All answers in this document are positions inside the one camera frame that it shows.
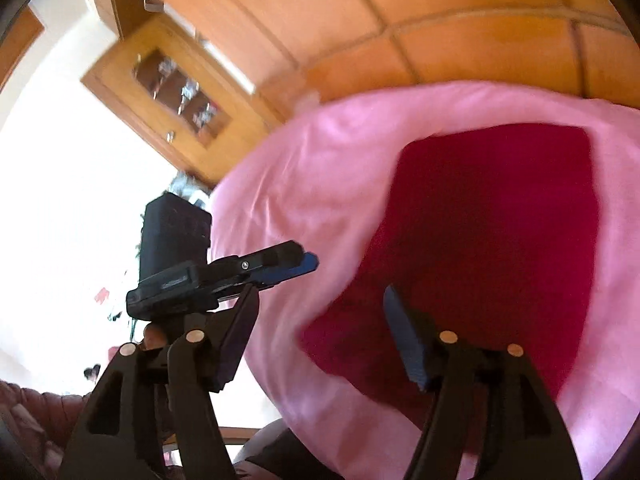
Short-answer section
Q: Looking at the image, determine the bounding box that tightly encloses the red garment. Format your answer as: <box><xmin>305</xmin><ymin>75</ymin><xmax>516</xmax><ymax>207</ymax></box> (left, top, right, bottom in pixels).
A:
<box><xmin>298</xmin><ymin>122</ymin><xmax>601</xmax><ymax>411</ymax></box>

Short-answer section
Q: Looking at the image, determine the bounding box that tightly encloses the wooden glass-door cabinet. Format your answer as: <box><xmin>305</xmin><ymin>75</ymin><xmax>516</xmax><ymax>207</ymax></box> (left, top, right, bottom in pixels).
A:
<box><xmin>80</xmin><ymin>12</ymin><xmax>287</xmax><ymax>187</ymax></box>

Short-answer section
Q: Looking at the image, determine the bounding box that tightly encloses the person's left hand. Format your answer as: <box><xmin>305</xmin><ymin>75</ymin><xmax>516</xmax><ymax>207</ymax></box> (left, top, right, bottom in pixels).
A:
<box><xmin>141</xmin><ymin>322</ymin><xmax>172</xmax><ymax>352</ymax></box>

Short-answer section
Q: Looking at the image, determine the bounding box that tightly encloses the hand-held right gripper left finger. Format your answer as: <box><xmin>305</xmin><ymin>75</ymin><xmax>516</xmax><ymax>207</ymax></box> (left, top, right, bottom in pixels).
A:
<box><xmin>57</xmin><ymin>284</ymin><xmax>261</xmax><ymax>480</ymax></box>

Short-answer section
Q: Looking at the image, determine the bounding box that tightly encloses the dark red leather sofa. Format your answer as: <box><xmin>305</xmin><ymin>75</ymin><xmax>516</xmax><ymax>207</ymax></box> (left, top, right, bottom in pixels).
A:
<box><xmin>0</xmin><ymin>379</ymin><xmax>103</xmax><ymax>480</ymax></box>

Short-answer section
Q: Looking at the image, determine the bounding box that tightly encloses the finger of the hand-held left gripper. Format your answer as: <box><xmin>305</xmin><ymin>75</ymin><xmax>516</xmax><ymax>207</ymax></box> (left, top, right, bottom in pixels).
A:
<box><xmin>218</xmin><ymin>252</ymin><xmax>320</xmax><ymax>304</ymax></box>
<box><xmin>210</xmin><ymin>240</ymin><xmax>305</xmax><ymax>286</ymax></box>

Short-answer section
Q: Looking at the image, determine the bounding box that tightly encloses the pink blanket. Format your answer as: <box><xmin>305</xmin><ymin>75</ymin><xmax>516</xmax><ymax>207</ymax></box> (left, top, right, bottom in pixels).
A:
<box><xmin>206</xmin><ymin>80</ymin><xmax>640</xmax><ymax>480</ymax></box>

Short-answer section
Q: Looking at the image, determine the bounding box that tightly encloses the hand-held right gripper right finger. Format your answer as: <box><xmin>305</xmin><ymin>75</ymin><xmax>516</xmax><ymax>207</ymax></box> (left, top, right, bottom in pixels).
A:
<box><xmin>383</xmin><ymin>284</ymin><xmax>584</xmax><ymax>480</ymax></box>

